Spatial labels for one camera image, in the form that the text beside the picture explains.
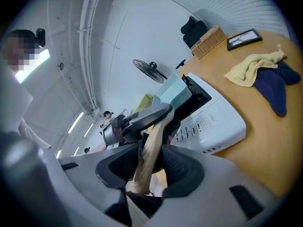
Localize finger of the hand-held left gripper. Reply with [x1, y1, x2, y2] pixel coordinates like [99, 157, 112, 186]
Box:
[122, 102, 175, 137]
[162, 118, 182, 143]

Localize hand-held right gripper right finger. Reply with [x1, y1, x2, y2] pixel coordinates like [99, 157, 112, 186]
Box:
[144, 144, 285, 227]

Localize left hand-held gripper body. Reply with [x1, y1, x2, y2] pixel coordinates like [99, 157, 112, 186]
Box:
[98, 121, 143, 150]

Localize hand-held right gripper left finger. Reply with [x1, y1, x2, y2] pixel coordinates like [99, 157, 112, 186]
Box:
[58, 142, 143, 227]

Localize white induction cooker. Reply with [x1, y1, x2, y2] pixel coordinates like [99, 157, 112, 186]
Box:
[170, 71, 247, 155]

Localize green table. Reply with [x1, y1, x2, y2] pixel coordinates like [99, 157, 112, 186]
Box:
[133, 93, 155, 114]

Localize black standing fan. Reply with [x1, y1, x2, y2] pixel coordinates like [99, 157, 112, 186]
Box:
[132, 58, 168, 85]

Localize round wooden table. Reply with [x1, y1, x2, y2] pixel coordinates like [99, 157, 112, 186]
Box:
[151, 31, 303, 198]

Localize white ceiling pipes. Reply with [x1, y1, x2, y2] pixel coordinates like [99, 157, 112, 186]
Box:
[79, 0, 101, 117]

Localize wicker basket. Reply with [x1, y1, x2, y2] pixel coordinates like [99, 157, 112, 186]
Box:
[190, 26, 228, 60]

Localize yellow cloth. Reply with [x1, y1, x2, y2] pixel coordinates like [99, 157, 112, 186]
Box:
[223, 44, 285, 88]

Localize black high-back office chair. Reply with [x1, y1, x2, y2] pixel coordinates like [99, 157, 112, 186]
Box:
[175, 16, 209, 70]

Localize wide ceiling light panel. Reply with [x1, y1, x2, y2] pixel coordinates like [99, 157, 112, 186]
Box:
[14, 49, 51, 84]

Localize person's beige shirt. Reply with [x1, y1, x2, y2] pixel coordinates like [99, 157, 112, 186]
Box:
[0, 62, 52, 151]

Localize navy blue cloth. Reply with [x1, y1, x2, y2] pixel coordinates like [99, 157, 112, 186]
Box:
[253, 61, 302, 117]

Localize person's head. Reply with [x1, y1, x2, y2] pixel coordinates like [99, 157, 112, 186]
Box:
[1, 29, 41, 72]

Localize black picture frame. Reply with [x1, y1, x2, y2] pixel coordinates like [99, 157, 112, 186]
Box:
[226, 28, 263, 52]

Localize black head-mounted camera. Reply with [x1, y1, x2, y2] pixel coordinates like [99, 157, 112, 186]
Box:
[35, 27, 46, 48]

